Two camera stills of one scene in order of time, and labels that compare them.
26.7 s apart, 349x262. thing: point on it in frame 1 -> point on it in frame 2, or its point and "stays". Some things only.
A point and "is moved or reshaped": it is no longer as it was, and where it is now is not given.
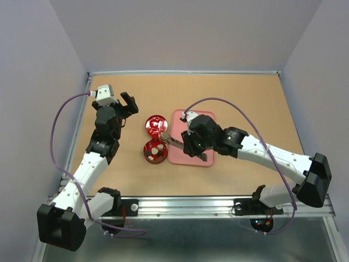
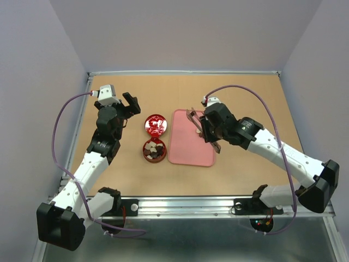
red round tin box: [155, 151] stays
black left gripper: [127, 110] stays
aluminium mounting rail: [215, 207] stays
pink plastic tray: [176, 155] stays
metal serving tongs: [169, 140] is moved or reshaped
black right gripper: [189, 148] -> [207, 135]
